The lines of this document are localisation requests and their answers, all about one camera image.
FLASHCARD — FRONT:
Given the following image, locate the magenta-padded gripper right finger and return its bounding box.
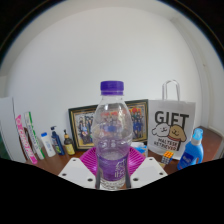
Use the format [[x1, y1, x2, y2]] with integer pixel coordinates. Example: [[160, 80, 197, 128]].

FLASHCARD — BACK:
[[124, 146, 168, 189]]

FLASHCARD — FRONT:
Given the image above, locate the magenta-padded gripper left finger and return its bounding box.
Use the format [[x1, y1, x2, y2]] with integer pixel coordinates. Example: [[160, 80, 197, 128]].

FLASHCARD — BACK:
[[58, 146, 100, 189]]

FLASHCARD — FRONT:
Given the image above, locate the clear purple-capped water bottle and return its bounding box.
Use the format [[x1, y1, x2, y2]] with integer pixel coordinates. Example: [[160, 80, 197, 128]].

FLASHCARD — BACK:
[[91, 80, 133, 190]]

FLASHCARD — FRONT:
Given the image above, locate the blue tissue pack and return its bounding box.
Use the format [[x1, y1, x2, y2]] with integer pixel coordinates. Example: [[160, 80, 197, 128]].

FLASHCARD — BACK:
[[131, 141, 149, 158]]

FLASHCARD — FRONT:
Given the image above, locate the colourful puzzle cube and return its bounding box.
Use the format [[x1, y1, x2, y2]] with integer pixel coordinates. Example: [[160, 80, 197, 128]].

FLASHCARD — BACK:
[[160, 150, 175, 166]]

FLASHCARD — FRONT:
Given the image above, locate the amber pump bottle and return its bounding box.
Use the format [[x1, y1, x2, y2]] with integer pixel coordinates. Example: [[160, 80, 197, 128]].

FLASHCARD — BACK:
[[63, 129, 76, 156]]

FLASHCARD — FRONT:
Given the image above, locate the dark blue pump bottle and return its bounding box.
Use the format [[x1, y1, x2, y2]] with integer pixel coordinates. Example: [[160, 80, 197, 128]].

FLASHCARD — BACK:
[[50, 125, 66, 156]]

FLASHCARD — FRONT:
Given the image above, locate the white blue-capped lotion bottle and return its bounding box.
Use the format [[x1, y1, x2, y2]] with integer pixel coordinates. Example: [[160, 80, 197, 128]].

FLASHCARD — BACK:
[[40, 131, 57, 158]]

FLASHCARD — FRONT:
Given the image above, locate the framed group photo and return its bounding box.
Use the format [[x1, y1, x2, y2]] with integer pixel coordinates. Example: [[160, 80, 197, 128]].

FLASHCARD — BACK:
[[68, 98, 150, 151]]

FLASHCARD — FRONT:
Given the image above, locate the blue detergent bottle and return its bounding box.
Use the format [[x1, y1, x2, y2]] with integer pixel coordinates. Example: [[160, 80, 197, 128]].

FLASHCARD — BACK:
[[176, 127, 205, 171]]

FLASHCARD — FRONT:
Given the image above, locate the white paper gift bag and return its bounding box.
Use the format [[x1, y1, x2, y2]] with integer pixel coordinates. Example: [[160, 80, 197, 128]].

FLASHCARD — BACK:
[[147, 79, 197, 161]]

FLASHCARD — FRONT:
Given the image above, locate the green white shuttlecock tube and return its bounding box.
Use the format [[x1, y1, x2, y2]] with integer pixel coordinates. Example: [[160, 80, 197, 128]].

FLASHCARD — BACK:
[[23, 111, 46, 161]]

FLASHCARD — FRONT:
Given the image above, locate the pink shuttlecock tube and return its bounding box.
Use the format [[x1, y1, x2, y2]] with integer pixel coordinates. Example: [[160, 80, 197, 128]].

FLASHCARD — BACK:
[[14, 114, 39, 165]]

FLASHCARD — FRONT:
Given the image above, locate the white flat board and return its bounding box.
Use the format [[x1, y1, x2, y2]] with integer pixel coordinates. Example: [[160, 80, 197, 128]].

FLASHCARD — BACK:
[[0, 96, 27, 164]]

